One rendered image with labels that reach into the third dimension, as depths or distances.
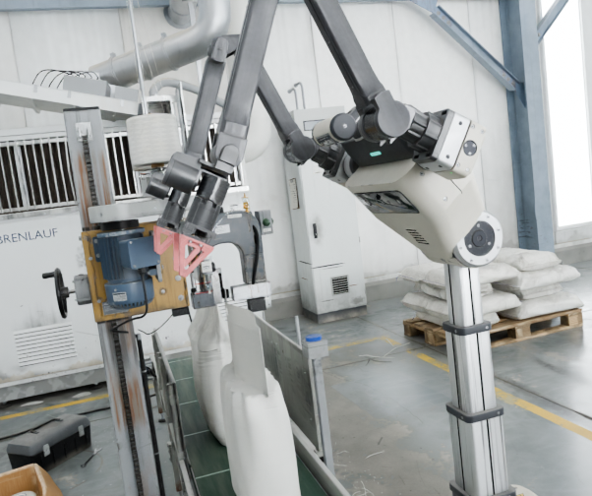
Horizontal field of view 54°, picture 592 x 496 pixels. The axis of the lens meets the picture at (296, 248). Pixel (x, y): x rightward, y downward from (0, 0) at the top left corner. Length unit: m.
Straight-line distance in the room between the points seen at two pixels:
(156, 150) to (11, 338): 3.27
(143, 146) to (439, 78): 5.70
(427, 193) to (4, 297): 3.92
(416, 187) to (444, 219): 0.12
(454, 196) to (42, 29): 5.32
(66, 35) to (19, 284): 2.61
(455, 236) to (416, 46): 5.75
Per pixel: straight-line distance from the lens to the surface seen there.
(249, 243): 2.14
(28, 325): 4.93
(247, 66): 1.20
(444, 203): 1.49
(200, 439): 2.66
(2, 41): 6.38
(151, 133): 1.91
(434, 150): 1.30
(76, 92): 4.54
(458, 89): 7.42
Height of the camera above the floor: 1.40
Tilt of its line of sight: 6 degrees down
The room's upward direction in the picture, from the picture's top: 7 degrees counter-clockwise
